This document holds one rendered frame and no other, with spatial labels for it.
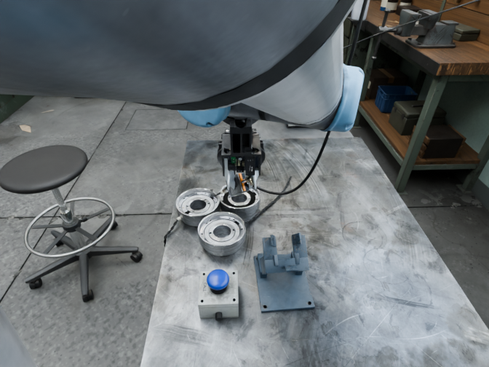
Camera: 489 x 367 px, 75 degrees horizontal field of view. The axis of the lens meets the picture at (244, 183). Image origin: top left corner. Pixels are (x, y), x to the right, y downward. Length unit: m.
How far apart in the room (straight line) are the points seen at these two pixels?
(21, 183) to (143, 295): 0.72
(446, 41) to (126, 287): 2.15
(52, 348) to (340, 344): 1.30
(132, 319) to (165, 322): 0.99
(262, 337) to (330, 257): 0.23
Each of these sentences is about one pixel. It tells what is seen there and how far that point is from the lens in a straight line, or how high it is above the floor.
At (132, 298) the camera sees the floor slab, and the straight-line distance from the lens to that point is 1.68.
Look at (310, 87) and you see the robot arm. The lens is 0.17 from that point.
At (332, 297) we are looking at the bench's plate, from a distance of 0.67.
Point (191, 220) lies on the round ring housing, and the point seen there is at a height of 0.83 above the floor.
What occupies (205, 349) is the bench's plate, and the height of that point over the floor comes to 0.80.
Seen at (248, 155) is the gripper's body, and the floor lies 1.04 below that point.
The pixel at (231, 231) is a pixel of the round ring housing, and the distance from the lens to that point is 0.72.
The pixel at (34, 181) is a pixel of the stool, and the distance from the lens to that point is 1.44.
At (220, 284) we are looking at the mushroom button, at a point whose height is 0.87.
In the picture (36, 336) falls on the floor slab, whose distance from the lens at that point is 1.75.
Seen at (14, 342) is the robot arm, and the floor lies 1.16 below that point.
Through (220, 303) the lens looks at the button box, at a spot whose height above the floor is 0.84.
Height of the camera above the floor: 1.34
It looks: 38 degrees down
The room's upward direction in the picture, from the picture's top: straight up
